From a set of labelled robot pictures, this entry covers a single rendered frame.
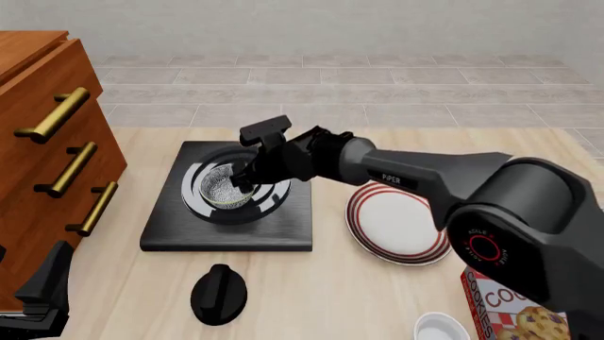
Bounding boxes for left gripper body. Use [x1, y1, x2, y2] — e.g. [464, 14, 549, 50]
[0, 299, 72, 340]

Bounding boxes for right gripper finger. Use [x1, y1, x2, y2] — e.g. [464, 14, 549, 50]
[229, 170, 257, 195]
[235, 155, 261, 177]

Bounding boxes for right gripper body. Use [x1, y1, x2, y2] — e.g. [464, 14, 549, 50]
[246, 136, 315, 186]

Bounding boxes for black bowl with patterned inside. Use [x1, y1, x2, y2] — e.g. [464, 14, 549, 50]
[199, 162, 257, 211]

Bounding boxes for flat black stove plate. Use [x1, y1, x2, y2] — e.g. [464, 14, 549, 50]
[139, 140, 314, 253]

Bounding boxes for round black stove knob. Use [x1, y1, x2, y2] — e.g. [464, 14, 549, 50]
[190, 263, 249, 327]

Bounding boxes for white plate with red rings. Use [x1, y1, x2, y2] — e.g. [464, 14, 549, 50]
[345, 180, 455, 266]

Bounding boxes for small white bowl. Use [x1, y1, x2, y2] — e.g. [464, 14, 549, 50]
[413, 311, 472, 340]

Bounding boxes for wooden cabinet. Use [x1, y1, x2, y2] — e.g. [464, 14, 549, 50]
[0, 30, 128, 314]

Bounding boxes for red cookies box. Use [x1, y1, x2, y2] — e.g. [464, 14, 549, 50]
[460, 265, 573, 340]

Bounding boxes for brass drawer handle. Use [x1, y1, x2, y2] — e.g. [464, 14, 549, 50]
[33, 141, 99, 199]
[64, 180, 120, 238]
[13, 86, 92, 145]

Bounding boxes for wooden drawer with brass handle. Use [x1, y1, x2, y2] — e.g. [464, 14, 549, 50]
[0, 97, 115, 256]
[13, 130, 128, 284]
[0, 38, 105, 199]

